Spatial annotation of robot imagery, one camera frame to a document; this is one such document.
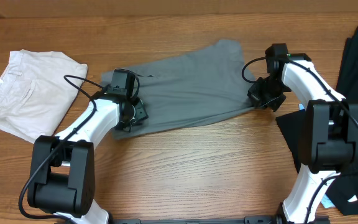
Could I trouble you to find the folded cream shorts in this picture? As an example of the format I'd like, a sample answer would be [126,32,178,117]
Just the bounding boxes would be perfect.
[0,49,88,143]

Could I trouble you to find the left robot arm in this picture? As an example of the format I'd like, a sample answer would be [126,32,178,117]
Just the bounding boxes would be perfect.
[18,68,149,223]

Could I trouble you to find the light blue cloth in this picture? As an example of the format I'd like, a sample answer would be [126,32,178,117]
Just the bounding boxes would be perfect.
[321,195,335,208]

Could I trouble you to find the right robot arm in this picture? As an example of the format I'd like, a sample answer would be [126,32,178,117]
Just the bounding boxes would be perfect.
[244,44,358,223]

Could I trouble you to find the grey shorts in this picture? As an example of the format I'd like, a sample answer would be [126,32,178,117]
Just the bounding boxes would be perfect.
[112,39,254,140]

